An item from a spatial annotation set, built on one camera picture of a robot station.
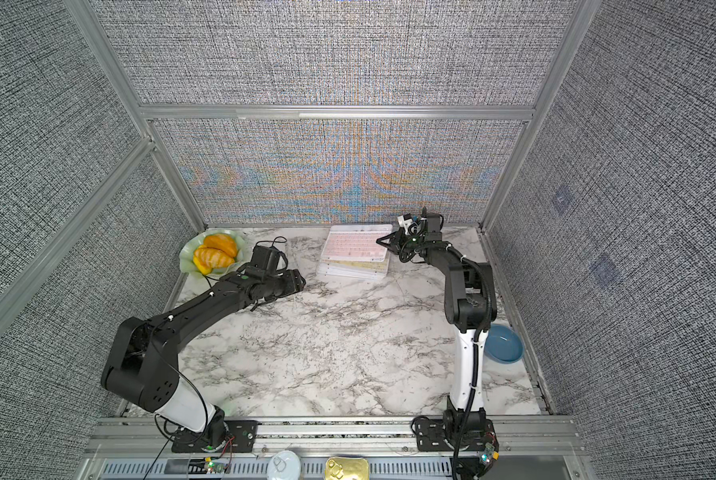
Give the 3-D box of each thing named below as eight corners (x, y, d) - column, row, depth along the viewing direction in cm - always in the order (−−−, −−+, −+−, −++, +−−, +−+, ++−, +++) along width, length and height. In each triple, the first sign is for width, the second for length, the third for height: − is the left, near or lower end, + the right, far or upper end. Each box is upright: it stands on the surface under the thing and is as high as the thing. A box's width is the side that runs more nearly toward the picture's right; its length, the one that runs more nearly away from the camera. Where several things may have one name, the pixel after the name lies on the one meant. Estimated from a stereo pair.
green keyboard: (317, 276, 107) (316, 271, 104) (318, 270, 109) (317, 264, 106) (386, 279, 106) (387, 274, 103) (386, 273, 108) (387, 267, 105)
